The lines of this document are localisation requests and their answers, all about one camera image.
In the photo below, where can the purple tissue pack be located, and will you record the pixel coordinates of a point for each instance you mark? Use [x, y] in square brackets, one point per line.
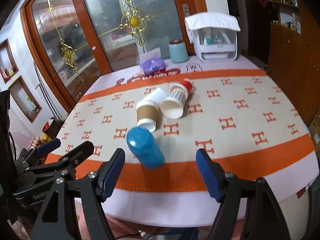
[151, 66]

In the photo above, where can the brown sleeve paper cup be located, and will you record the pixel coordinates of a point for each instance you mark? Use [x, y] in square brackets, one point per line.
[147, 109]

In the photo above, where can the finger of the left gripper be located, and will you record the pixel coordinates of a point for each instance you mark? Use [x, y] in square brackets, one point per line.
[75, 157]
[48, 147]

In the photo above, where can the glass sliding door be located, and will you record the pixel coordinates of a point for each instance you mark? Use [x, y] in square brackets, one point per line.
[74, 42]

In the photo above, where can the red paper cup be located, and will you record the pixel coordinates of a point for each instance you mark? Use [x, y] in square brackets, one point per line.
[188, 85]

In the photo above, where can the white cloth on box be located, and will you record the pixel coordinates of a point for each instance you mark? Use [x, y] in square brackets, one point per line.
[210, 20]

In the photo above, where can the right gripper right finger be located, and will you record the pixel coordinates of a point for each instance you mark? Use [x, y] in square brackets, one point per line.
[263, 217]

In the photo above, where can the white storage box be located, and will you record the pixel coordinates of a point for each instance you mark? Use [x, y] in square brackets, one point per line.
[215, 44]

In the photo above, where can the orange patterned table blanket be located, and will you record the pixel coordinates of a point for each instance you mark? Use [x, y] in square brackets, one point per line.
[237, 113]

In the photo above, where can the blue plastic cup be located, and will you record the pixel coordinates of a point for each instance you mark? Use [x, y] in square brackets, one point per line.
[143, 145]

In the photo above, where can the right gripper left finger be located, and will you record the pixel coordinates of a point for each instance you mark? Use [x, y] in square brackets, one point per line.
[57, 218]

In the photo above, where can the teal cylindrical canister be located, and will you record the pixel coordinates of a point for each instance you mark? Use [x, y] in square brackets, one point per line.
[178, 51]

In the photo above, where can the white printed paper cup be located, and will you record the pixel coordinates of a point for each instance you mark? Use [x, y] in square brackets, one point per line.
[173, 105]

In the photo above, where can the dark wooden cabinet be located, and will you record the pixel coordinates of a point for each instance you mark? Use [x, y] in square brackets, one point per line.
[284, 35]

